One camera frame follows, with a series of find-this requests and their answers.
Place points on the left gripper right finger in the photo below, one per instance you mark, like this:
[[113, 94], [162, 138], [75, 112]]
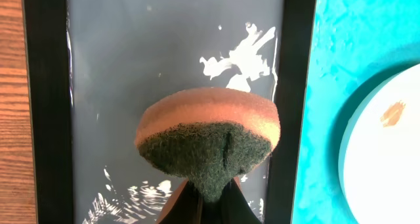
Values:
[[234, 208]]

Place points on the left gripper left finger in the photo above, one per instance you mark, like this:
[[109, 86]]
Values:
[[184, 206]]

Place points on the green orange sponge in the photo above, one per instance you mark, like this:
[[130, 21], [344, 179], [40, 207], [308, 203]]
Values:
[[208, 135]]

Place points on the light blue plate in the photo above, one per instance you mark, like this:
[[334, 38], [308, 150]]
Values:
[[379, 155]]

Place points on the black water tray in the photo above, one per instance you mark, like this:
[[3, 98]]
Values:
[[94, 66]]

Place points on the teal plastic tray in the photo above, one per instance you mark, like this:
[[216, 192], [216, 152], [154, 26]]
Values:
[[356, 44]]

